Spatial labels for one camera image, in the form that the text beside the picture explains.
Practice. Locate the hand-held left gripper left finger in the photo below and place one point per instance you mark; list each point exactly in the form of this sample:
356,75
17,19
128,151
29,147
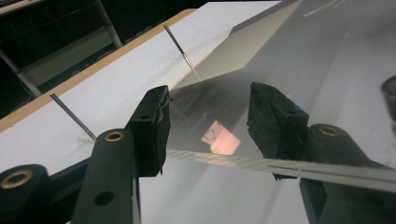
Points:
149,130

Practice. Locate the thin metal pin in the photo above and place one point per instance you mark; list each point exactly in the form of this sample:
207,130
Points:
182,51
73,116

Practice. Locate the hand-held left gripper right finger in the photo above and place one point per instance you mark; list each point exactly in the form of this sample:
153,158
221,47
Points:
280,130

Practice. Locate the clear acrylic sheet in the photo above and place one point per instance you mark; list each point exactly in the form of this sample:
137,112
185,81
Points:
342,93

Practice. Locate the white metal stand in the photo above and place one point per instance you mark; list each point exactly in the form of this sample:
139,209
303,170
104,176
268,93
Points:
62,56

